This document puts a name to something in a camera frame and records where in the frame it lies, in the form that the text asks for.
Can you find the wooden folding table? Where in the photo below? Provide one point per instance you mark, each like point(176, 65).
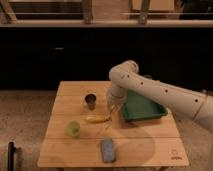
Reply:
point(83, 133)

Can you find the green plastic tray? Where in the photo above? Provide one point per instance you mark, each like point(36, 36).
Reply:
point(137, 108)

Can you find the wooden handled fork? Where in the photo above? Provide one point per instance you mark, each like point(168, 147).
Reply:
point(108, 124)

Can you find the dark metal cup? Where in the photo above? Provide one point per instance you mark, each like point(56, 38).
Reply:
point(90, 100)

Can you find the blue grey sponge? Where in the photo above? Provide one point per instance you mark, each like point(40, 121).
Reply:
point(107, 150)

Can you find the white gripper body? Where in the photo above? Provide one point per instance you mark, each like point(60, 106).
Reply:
point(115, 97)

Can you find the black chair edge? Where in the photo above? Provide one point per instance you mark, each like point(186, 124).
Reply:
point(10, 161)

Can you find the wooden shelf rail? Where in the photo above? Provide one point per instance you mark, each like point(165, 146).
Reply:
point(106, 13)

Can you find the green apple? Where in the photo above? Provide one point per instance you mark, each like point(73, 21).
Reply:
point(73, 129)

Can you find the yellow banana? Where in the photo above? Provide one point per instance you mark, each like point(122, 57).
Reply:
point(97, 119)

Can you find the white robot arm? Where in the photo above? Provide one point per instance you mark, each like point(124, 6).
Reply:
point(195, 105)

